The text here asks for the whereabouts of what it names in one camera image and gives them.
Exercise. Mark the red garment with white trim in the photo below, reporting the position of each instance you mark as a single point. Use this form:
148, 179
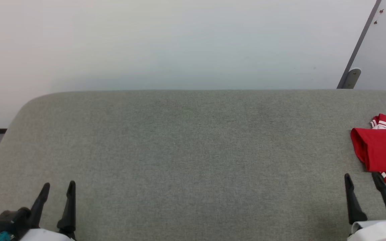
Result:
384, 147

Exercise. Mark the grey fabric sofa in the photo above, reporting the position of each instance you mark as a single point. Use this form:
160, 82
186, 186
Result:
179, 150

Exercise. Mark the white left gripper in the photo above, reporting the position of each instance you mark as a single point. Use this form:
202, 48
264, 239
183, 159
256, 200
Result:
45, 235

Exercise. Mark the grey panel edge strip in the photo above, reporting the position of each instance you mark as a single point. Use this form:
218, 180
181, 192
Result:
362, 42

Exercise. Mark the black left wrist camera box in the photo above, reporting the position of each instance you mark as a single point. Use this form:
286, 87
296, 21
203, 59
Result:
10, 221

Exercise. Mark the grey panel foot bracket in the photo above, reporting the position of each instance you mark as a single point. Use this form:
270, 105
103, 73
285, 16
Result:
352, 78

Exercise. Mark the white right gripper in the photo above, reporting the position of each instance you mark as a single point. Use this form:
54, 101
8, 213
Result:
377, 231

